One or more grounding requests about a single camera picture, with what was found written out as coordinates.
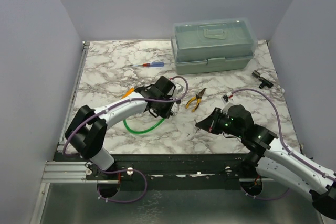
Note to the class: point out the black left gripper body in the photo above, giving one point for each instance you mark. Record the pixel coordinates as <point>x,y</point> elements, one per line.
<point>164,108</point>

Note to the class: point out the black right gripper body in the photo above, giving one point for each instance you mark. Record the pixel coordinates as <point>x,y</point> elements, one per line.
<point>222,121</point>

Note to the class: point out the green cable lock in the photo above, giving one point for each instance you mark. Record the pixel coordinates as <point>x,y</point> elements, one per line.
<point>143,123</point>

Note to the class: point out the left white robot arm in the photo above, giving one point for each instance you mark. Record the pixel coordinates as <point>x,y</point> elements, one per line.
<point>87,130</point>

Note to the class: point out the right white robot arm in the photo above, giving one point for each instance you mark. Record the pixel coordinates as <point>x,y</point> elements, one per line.
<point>273,159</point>

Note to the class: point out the black head silver key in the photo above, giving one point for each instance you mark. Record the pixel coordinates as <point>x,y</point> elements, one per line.
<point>178,103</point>

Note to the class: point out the yellow black needle-nose pliers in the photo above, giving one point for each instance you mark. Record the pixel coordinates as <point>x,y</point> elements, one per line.
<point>197,98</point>

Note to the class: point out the orange utility knife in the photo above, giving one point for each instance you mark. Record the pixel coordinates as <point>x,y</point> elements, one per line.
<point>128,92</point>

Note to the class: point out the red blue screwdriver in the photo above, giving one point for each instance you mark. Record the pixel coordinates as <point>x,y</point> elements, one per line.
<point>149,64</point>

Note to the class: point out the black cylinder lock part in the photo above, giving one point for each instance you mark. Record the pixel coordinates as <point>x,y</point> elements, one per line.
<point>264,82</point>

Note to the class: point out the green translucent tool box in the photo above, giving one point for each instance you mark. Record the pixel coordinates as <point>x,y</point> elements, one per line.
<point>213,45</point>

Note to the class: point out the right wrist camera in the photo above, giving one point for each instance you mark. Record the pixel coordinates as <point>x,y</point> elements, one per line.
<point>227,100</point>

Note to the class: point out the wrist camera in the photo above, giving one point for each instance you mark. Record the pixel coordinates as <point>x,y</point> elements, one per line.
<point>227,100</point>
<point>178,89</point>

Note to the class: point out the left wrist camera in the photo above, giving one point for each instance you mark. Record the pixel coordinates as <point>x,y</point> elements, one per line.
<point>178,89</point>

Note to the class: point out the black metal base rail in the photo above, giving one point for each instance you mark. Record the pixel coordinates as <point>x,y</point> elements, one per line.
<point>169,172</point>

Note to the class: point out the aluminium side rail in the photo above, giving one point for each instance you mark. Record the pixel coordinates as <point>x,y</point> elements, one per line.
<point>73,96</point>

